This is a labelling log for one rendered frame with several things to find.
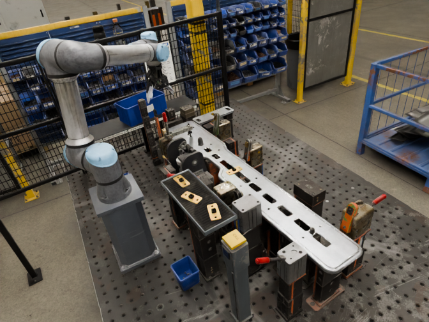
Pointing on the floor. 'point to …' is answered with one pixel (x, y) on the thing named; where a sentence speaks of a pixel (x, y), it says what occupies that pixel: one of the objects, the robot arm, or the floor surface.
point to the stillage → (418, 114)
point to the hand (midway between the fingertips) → (160, 99)
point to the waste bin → (292, 57)
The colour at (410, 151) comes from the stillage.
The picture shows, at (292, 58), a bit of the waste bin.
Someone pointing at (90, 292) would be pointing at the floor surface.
